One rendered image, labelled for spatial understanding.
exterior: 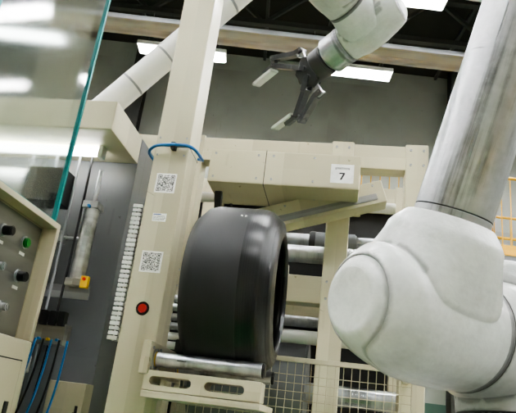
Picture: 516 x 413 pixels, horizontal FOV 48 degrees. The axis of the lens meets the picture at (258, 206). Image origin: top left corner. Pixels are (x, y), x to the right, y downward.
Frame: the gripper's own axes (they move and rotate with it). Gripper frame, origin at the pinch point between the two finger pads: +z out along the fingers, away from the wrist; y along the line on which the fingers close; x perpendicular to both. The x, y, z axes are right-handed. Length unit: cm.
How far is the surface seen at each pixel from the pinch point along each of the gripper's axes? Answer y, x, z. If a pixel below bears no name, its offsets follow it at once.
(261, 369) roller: -60, -17, 47
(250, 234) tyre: -21.8, -18.8, 34.2
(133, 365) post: -44, -2, 84
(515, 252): -22, -673, 128
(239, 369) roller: -58, -13, 52
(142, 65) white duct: 83, -53, 80
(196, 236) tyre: -16, -10, 47
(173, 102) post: 43, -32, 55
